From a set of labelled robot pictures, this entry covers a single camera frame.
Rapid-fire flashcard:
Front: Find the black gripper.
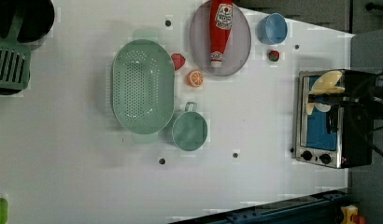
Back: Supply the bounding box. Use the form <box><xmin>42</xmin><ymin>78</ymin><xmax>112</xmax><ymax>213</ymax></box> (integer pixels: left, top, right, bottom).
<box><xmin>307</xmin><ymin>70</ymin><xmax>383</xmax><ymax>119</ymax></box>

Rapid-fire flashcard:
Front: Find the yellow plush peeled banana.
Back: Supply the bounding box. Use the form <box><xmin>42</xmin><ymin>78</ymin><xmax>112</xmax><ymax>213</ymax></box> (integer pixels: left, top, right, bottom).
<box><xmin>305</xmin><ymin>71</ymin><xmax>345</xmax><ymax>115</ymax></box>

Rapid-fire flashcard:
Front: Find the green mug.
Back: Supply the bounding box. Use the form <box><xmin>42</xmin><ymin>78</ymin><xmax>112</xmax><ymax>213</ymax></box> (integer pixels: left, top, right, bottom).
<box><xmin>171</xmin><ymin>102</ymin><xmax>208</xmax><ymax>151</ymax></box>

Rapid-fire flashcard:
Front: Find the black toaster oven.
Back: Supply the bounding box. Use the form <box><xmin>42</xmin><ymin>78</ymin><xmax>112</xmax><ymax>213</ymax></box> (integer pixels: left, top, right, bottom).
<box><xmin>293</xmin><ymin>70</ymin><xmax>374</xmax><ymax>169</ymax></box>

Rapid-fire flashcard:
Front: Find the blue bowl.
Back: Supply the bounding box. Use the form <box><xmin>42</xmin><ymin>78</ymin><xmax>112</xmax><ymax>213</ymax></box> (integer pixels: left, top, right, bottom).
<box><xmin>257</xmin><ymin>13</ymin><xmax>288</xmax><ymax>45</ymax></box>

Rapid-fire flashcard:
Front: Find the yellow red emergency button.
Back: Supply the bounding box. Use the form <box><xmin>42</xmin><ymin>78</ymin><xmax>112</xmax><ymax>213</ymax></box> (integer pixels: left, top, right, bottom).
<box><xmin>341</xmin><ymin>205</ymin><xmax>366</xmax><ymax>224</ymax></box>

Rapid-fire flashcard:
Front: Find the grey oval plate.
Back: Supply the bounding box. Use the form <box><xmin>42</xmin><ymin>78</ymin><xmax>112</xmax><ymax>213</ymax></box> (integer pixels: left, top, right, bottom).
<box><xmin>189</xmin><ymin>1</ymin><xmax>251</xmax><ymax>76</ymax></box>

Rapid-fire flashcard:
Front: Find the red ketchup bottle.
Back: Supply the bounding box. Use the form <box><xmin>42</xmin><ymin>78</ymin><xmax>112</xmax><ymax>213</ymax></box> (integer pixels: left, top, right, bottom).
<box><xmin>209</xmin><ymin>0</ymin><xmax>234</xmax><ymax>68</ymax></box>

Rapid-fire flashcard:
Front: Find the orange slice toy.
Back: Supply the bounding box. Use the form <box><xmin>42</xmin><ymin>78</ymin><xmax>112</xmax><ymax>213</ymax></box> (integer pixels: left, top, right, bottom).
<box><xmin>186</xmin><ymin>70</ymin><xmax>204</xmax><ymax>88</ymax></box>

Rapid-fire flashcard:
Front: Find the red toy strawberry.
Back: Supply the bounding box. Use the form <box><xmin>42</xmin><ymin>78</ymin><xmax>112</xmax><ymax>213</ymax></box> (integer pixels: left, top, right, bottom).
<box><xmin>171</xmin><ymin>53</ymin><xmax>186</xmax><ymax>71</ymax></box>

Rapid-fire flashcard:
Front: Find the green oval colander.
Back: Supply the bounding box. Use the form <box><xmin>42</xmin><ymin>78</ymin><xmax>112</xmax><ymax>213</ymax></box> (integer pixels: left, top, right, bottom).
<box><xmin>111</xmin><ymin>30</ymin><xmax>175</xmax><ymax>144</ymax></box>

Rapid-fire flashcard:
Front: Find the black cylindrical utensil holder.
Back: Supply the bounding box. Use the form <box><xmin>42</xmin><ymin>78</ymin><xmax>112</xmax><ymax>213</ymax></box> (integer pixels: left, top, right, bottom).
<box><xmin>0</xmin><ymin>0</ymin><xmax>55</xmax><ymax>43</ymax></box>

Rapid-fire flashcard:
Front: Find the green slotted spatula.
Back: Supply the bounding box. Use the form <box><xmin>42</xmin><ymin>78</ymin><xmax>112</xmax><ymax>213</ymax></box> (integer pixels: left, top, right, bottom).
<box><xmin>0</xmin><ymin>11</ymin><xmax>31</xmax><ymax>91</ymax></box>

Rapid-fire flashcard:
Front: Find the green marker bottle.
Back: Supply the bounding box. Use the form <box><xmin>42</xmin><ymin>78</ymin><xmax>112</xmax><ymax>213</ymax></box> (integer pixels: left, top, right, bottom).
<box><xmin>0</xmin><ymin>198</ymin><xmax>8</xmax><ymax>224</ymax></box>

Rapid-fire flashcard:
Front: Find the blue metal frame rail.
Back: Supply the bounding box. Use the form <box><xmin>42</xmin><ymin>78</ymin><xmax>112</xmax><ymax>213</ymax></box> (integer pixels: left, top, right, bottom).
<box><xmin>172</xmin><ymin>190</ymin><xmax>350</xmax><ymax>224</ymax></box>

